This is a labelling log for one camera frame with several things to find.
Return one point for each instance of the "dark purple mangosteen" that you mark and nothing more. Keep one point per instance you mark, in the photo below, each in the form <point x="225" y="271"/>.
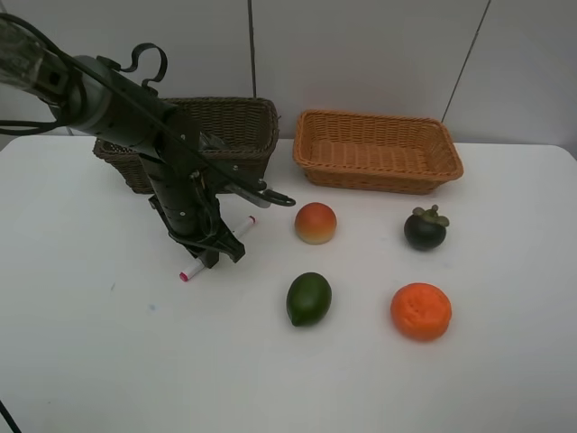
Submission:
<point x="426" y="229"/>

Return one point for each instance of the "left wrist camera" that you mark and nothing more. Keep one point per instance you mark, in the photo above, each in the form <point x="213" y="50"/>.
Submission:
<point x="218" y="168"/>

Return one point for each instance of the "red-orange peach fruit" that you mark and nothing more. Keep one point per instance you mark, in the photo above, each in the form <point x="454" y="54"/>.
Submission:
<point x="315" y="223"/>

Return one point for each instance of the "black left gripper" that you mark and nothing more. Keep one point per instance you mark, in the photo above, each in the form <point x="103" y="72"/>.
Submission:
<point x="191" y="214"/>

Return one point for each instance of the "orange wicker basket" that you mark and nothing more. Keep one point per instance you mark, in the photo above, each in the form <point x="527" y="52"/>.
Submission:
<point x="400" y="154"/>

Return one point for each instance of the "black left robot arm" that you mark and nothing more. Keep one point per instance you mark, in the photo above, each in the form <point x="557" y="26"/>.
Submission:
<point x="93" y="96"/>

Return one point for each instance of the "dark brown wicker basket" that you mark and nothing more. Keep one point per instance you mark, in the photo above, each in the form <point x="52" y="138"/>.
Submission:
<point x="247" y="125"/>

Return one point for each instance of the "peeled orange tangerine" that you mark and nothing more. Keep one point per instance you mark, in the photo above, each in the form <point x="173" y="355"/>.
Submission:
<point x="421" y="312"/>

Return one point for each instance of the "green lime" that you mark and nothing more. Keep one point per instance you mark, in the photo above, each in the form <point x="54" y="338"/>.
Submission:
<point x="308" y="300"/>

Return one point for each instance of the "white pink-tipped marker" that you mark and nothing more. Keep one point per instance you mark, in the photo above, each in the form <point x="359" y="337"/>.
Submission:
<point x="197" y="266"/>

